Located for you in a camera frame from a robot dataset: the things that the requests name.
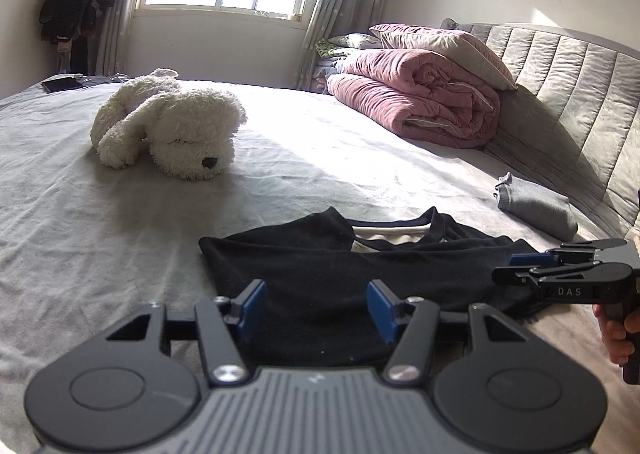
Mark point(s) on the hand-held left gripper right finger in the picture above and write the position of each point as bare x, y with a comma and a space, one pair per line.
380, 309

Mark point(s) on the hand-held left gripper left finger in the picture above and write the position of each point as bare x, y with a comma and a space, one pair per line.
252, 309

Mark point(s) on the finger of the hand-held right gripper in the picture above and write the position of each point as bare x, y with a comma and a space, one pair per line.
515, 276
530, 260

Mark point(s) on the black and beige sweatshirt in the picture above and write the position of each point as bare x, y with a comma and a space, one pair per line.
310, 274

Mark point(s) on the person's right hand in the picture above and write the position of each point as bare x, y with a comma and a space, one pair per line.
612, 339

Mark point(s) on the folded grey sweater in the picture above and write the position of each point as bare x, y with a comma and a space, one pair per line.
540, 209

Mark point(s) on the bed with grey sheet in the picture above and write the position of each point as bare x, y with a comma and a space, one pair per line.
300, 158

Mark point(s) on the grey quilted headboard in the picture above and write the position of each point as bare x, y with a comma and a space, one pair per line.
575, 93

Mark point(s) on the white plush dog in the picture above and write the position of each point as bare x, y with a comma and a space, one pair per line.
185, 123

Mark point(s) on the folded pink quilt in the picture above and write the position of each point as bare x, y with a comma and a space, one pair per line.
415, 93

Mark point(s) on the pink and grey pillow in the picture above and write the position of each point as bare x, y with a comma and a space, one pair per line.
450, 48

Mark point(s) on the floral bedding stack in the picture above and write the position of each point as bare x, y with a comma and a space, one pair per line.
350, 41

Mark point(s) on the dark smartphone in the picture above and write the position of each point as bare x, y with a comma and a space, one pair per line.
62, 84

